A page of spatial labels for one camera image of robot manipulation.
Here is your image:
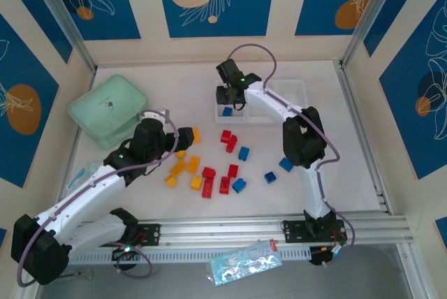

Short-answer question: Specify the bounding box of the white three-compartment container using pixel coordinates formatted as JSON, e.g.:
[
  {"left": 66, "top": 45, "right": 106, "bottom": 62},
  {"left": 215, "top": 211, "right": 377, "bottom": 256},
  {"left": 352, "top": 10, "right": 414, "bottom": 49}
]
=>
[{"left": 213, "top": 78, "right": 310, "bottom": 125}]

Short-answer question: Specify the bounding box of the mint green fabric pouch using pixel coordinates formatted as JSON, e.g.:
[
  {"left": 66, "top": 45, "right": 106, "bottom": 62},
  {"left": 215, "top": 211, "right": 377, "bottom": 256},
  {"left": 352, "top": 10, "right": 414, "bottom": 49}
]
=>
[{"left": 68, "top": 74, "right": 152, "bottom": 150}]

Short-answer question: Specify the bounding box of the light blue plastic piece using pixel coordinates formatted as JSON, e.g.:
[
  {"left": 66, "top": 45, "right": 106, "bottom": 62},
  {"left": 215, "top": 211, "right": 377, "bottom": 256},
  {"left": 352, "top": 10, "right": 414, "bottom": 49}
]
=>
[{"left": 68, "top": 168, "right": 88, "bottom": 191}]

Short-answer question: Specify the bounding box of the black connector board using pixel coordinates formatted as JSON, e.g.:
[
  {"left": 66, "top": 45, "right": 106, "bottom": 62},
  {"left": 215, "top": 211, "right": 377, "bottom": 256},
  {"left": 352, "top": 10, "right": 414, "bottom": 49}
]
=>
[
  {"left": 309, "top": 245, "right": 346, "bottom": 268},
  {"left": 110, "top": 244, "right": 141, "bottom": 272}
]

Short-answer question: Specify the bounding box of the printed plastic package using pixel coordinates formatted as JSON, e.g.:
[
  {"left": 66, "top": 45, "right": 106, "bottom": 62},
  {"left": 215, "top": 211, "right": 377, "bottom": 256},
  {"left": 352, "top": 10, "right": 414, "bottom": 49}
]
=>
[{"left": 209, "top": 238, "right": 283, "bottom": 288}]

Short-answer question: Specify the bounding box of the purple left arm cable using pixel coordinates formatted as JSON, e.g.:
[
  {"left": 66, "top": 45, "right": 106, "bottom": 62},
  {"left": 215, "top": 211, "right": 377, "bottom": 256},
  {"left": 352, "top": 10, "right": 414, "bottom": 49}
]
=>
[{"left": 15, "top": 108, "right": 181, "bottom": 288}]

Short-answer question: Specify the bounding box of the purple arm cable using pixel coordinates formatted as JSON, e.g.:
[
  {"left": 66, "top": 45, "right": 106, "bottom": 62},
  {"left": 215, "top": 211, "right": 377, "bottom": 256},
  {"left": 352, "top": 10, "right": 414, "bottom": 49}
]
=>
[
  {"left": 15, "top": 108, "right": 181, "bottom": 288},
  {"left": 226, "top": 43, "right": 356, "bottom": 268}
]

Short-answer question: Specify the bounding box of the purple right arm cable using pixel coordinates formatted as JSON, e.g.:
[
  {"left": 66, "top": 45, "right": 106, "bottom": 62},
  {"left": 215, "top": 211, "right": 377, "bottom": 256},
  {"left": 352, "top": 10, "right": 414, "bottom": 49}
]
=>
[{"left": 226, "top": 43, "right": 356, "bottom": 268}]

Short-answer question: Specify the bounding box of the aluminium side rail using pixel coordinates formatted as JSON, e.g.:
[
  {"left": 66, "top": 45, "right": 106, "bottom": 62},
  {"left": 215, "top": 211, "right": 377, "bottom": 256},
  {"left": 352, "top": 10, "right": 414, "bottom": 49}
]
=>
[
  {"left": 335, "top": 60, "right": 395, "bottom": 215},
  {"left": 55, "top": 68, "right": 98, "bottom": 205}
]

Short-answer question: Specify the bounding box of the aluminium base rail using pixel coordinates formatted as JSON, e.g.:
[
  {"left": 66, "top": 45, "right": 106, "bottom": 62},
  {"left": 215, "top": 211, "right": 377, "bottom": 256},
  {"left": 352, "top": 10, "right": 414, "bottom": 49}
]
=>
[{"left": 138, "top": 210, "right": 415, "bottom": 246}]

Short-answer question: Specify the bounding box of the white slotted cable duct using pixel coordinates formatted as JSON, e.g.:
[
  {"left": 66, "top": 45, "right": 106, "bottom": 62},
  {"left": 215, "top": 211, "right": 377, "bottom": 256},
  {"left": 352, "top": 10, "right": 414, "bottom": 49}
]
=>
[{"left": 68, "top": 245, "right": 312, "bottom": 265}]

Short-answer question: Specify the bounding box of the aluminium frame post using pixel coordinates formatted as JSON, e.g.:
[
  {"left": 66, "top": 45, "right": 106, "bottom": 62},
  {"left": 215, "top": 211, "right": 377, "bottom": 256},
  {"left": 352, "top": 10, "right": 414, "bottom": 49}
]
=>
[
  {"left": 24, "top": 0, "right": 98, "bottom": 73},
  {"left": 339, "top": 0, "right": 410, "bottom": 69}
]

